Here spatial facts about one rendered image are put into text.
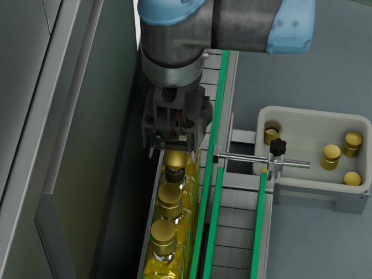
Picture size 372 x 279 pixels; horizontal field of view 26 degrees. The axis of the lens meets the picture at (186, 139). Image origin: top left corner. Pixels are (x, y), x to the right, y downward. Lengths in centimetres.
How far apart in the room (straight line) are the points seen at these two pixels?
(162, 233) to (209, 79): 56
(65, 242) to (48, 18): 29
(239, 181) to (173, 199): 35
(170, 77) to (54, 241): 28
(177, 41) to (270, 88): 87
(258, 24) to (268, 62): 92
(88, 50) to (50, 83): 14
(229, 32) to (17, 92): 24
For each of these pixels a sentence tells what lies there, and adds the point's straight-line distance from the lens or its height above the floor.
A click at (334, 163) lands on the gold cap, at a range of 160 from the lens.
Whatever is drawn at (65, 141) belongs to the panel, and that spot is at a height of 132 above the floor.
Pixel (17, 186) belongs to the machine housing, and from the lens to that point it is 88.
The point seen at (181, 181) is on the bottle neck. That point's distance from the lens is 119.
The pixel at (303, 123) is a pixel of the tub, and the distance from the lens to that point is 163.
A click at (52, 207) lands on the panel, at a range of 98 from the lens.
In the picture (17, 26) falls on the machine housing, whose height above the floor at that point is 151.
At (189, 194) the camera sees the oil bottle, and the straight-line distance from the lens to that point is 121.
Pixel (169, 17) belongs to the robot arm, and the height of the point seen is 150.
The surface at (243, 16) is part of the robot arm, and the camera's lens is 87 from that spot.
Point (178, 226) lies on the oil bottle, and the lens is 118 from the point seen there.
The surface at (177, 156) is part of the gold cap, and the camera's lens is 115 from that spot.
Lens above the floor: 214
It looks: 57 degrees down
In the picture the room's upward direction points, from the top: straight up
